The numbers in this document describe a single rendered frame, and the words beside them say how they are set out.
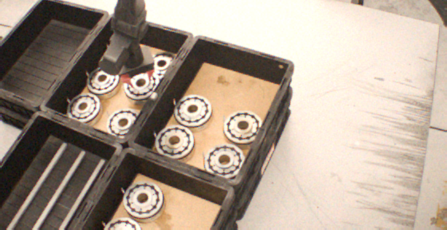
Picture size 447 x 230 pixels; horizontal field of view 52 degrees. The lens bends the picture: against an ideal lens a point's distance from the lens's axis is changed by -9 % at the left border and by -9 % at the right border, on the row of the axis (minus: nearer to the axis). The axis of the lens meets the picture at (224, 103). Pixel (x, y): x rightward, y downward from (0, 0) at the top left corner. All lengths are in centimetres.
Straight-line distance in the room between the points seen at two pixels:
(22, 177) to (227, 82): 65
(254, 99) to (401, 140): 47
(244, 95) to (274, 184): 26
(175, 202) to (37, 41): 79
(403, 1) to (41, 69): 214
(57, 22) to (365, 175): 114
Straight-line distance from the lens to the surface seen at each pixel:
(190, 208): 124
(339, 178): 142
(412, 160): 150
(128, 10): 111
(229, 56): 142
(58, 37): 171
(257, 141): 120
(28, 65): 167
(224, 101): 139
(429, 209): 224
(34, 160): 143
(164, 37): 149
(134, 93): 138
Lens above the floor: 195
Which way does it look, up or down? 54 degrees down
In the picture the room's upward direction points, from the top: 7 degrees counter-clockwise
